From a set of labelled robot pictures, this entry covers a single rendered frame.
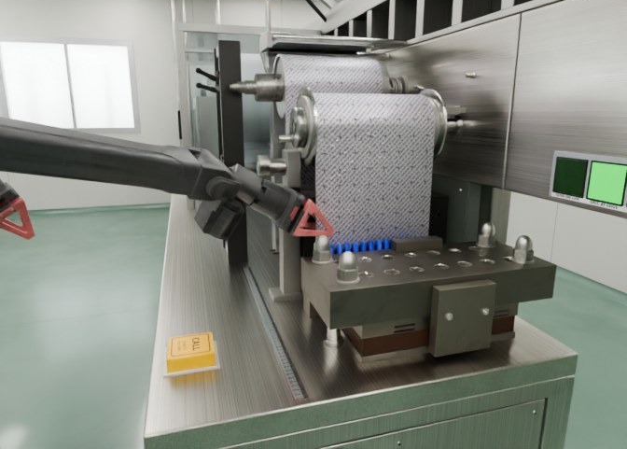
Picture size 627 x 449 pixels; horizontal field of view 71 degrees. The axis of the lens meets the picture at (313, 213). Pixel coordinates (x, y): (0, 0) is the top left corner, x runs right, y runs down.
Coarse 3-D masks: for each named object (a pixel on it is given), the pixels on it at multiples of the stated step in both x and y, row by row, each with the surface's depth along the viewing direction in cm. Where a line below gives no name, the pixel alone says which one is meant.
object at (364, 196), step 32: (320, 160) 78; (352, 160) 80; (384, 160) 81; (416, 160) 83; (320, 192) 79; (352, 192) 81; (384, 192) 83; (416, 192) 85; (320, 224) 81; (352, 224) 82; (384, 224) 84; (416, 224) 86
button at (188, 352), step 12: (180, 336) 71; (192, 336) 71; (204, 336) 71; (168, 348) 67; (180, 348) 67; (192, 348) 67; (204, 348) 67; (168, 360) 64; (180, 360) 65; (192, 360) 65; (204, 360) 66
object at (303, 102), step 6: (300, 102) 82; (306, 102) 78; (432, 102) 85; (306, 108) 78; (438, 114) 84; (312, 120) 77; (438, 120) 84; (312, 126) 77; (438, 126) 84; (312, 132) 77; (438, 132) 84; (312, 138) 77; (306, 144) 80; (300, 150) 84; (306, 150) 80; (300, 156) 84; (306, 156) 81
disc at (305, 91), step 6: (300, 90) 83; (306, 90) 79; (300, 96) 83; (306, 96) 79; (312, 96) 76; (312, 102) 76; (312, 108) 76; (312, 114) 77; (312, 144) 78; (312, 150) 78; (312, 156) 78; (306, 162) 82; (312, 162) 80
